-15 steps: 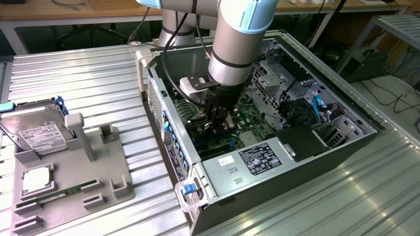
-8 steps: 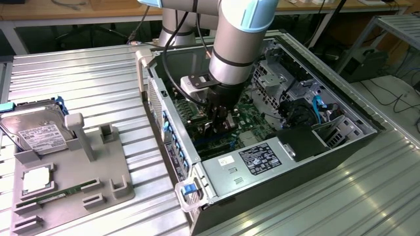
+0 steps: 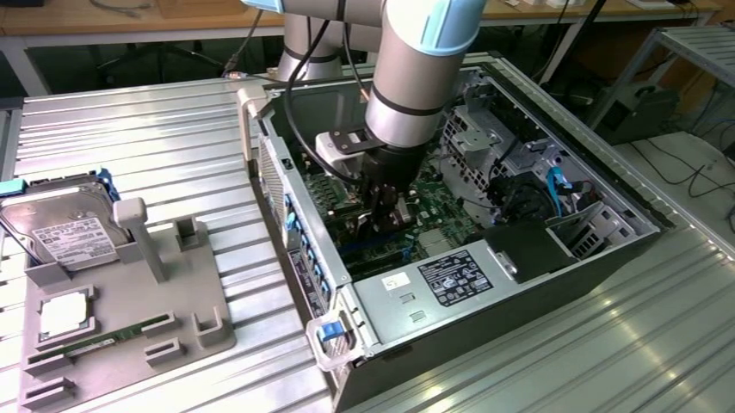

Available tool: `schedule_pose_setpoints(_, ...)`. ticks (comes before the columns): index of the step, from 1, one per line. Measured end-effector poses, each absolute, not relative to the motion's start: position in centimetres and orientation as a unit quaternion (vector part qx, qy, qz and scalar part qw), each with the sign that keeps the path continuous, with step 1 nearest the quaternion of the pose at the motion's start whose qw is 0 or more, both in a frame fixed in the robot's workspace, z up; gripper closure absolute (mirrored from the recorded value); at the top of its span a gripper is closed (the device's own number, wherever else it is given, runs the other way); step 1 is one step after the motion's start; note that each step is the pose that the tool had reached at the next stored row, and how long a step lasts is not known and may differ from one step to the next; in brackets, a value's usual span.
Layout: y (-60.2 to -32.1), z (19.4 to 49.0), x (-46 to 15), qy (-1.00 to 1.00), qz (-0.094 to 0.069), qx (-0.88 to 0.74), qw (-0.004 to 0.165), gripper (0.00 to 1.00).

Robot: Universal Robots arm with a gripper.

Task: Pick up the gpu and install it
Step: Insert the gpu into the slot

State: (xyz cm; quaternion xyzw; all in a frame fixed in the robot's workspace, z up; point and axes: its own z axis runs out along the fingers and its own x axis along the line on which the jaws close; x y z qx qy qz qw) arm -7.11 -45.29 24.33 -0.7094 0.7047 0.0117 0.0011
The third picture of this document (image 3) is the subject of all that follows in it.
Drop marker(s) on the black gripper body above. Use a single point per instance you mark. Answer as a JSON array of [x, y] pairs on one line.
[[394, 168]]

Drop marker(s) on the graphics card with metal bracket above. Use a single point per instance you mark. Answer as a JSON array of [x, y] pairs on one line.
[[361, 223]]

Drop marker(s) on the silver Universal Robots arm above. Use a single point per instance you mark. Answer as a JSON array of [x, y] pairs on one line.
[[402, 86]]

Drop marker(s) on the black installed RAM stick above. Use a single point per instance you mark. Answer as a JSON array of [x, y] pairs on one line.
[[345, 213]]

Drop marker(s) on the silver chipset heatsink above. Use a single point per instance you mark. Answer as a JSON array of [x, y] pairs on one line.
[[437, 242]]

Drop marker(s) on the green motherboard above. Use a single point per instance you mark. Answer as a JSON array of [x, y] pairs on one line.
[[449, 206]]

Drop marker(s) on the blue slot clip strip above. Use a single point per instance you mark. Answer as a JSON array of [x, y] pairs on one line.
[[310, 258]]

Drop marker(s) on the silver drive cage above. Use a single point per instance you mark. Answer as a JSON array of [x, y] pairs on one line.
[[489, 142]]

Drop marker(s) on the silver power supply unit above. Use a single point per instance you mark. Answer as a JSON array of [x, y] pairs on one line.
[[397, 310]]

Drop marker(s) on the black plastic shroud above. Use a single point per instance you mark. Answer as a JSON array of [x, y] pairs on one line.
[[517, 245]]

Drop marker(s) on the blue case latch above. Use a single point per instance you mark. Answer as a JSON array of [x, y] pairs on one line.
[[333, 333]]

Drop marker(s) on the open black PC case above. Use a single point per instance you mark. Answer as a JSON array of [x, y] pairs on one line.
[[489, 327]]

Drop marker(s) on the silver disk bay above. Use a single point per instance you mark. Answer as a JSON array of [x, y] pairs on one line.
[[592, 232]]

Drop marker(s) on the black floor device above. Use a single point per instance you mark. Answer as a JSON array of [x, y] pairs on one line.
[[644, 116]]

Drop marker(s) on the black stand legs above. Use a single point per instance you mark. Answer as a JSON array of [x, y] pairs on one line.
[[167, 49]]

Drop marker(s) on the silver hard disk drive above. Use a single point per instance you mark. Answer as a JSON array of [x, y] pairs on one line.
[[63, 232]]

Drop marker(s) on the green loose RAM stick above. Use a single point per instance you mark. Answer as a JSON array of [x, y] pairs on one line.
[[103, 340]]

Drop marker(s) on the grey plastic parts rack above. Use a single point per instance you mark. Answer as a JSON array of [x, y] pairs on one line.
[[115, 365]]

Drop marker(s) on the silver CPU chip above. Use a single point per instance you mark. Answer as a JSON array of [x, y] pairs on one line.
[[66, 314]]

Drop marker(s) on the metal slat shelf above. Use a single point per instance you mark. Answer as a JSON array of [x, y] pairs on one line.
[[701, 47]]

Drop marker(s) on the blue disk caddy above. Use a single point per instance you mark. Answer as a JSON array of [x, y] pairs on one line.
[[11, 188]]

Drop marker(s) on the wooden desk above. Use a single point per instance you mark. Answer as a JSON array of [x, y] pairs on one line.
[[69, 23]]

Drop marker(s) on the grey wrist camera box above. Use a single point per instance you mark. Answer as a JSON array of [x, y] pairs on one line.
[[333, 150]]

